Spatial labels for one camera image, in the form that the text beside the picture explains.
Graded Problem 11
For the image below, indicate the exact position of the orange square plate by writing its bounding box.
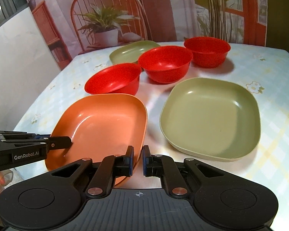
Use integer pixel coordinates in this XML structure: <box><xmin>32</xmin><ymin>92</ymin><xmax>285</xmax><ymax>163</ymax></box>
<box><xmin>45</xmin><ymin>94</ymin><xmax>148</xmax><ymax>171</ymax></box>

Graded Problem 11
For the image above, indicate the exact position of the green square plate near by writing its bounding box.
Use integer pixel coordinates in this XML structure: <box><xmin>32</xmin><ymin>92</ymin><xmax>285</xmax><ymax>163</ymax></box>
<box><xmin>160</xmin><ymin>78</ymin><xmax>261</xmax><ymax>162</ymax></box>

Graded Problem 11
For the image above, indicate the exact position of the green square plate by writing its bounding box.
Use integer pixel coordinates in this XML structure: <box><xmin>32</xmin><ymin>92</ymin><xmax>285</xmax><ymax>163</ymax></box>
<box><xmin>109</xmin><ymin>40</ymin><xmax>160</xmax><ymax>65</ymax></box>
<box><xmin>160</xmin><ymin>78</ymin><xmax>261</xmax><ymax>162</ymax></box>

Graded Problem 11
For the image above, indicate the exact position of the red bowl nearest left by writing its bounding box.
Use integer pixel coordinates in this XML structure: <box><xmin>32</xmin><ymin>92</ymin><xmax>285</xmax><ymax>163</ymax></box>
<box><xmin>84</xmin><ymin>63</ymin><xmax>141</xmax><ymax>95</ymax></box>

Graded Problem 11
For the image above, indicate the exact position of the red bowl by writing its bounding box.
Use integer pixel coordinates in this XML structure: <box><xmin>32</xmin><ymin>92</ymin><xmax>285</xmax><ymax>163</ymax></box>
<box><xmin>84</xmin><ymin>63</ymin><xmax>141</xmax><ymax>95</ymax></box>
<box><xmin>138</xmin><ymin>46</ymin><xmax>193</xmax><ymax>84</ymax></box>
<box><xmin>184</xmin><ymin>37</ymin><xmax>231</xmax><ymax>68</ymax></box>

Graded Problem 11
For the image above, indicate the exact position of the green square plate far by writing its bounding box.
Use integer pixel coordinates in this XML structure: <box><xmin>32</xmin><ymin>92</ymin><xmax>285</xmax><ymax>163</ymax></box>
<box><xmin>109</xmin><ymin>40</ymin><xmax>160</xmax><ymax>65</ymax></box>

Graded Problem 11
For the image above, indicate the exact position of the printed backdrop curtain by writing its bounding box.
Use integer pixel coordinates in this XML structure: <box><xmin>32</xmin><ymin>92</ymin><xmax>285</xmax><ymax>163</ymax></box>
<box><xmin>27</xmin><ymin>0</ymin><xmax>267</xmax><ymax>69</ymax></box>

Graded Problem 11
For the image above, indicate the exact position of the red bowl middle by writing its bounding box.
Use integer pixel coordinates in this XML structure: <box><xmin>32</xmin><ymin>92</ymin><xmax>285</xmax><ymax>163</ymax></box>
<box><xmin>138</xmin><ymin>46</ymin><xmax>193</xmax><ymax>84</ymax></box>

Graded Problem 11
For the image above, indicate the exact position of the red bowl far right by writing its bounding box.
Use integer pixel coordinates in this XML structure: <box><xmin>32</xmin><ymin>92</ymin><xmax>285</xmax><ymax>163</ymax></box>
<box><xmin>184</xmin><ymin>37</ymin><xmax>231</xmax><ymax>68</ymax></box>

